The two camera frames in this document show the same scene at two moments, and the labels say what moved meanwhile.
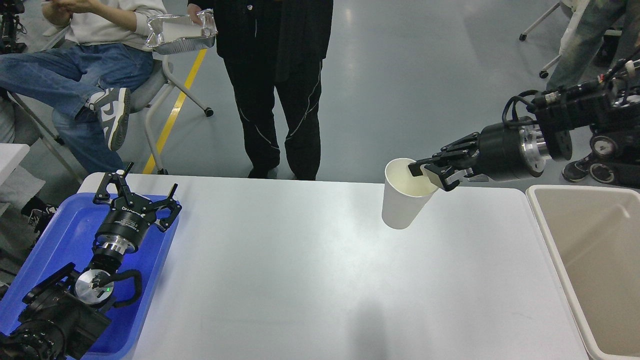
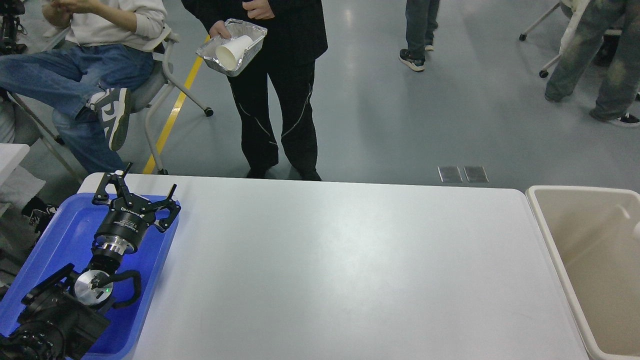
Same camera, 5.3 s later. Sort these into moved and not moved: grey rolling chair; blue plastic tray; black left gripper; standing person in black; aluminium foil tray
Moved: aluminium foil tray
Not moved: standing person in black; black left gripper; grey rolling chair; blue plastic tray
